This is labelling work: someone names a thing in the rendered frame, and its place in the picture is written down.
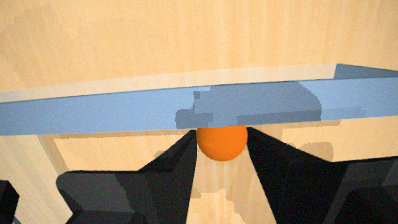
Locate light blue l-shaped wall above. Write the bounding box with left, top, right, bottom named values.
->
left=0, top=76, right=398, bottom=136

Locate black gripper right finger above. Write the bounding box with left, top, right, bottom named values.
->
left=246, top=127, right=398, bottom=224

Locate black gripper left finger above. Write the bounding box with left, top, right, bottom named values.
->
left=55, top=130, right=197, bottom=224

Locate orange ball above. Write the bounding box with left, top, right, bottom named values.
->
left=196, top=126, right=247, bottom=161

